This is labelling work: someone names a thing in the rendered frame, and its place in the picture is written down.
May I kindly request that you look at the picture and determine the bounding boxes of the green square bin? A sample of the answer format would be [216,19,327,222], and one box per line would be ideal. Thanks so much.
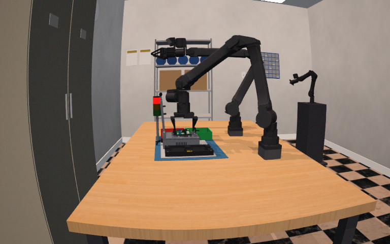
[185,128,212,140]

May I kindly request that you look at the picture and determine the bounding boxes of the green circuit board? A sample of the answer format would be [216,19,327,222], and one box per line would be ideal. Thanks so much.
[176,129,191,135]

